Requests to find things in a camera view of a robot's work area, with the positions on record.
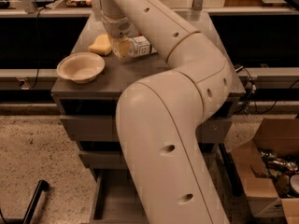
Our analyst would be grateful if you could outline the clear plastic water bottle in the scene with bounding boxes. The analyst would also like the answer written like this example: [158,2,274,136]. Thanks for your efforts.
[128,35,156,58]

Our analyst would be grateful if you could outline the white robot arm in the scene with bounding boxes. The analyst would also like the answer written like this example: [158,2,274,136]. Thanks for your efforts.
[111,0,233,224]

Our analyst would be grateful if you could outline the black cable left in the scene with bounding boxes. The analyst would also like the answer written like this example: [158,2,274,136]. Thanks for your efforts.
[29,7,50,91]

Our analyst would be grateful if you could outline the grey top drawer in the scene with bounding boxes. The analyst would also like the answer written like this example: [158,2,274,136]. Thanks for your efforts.
[59,99,233,145]

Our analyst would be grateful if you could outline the black bar on floor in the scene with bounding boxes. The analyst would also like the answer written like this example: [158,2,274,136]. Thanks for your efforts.
[22,180,50,224]

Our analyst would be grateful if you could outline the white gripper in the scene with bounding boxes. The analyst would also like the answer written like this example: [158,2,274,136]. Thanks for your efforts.
[102,15,132,60]

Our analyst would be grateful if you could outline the black cabinet leg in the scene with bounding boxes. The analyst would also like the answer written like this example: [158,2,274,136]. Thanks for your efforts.
[219,143,243,196]

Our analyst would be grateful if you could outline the black cables right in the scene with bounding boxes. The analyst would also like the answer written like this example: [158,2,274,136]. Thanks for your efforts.
[233,64,299,115]

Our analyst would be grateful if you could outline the grey middle drawer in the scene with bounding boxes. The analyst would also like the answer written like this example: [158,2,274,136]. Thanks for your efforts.
[78,141,217,171]

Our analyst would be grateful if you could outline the grey open bottom drawer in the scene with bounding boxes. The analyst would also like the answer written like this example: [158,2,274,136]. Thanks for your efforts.
[89,169,149,224]

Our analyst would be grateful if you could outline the cardboard box with items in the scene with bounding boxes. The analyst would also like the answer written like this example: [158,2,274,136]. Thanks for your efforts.
[231,119,299,224]

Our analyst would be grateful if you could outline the grey metal drawer cabinet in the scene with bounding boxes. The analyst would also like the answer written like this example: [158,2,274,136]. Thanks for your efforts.
[51,9,245,224]

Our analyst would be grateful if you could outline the yellow sponge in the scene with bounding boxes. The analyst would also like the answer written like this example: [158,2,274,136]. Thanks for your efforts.
[89,34,112,56]

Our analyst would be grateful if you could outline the white paper bowl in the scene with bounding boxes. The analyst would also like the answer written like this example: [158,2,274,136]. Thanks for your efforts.
[57,52,106,84]

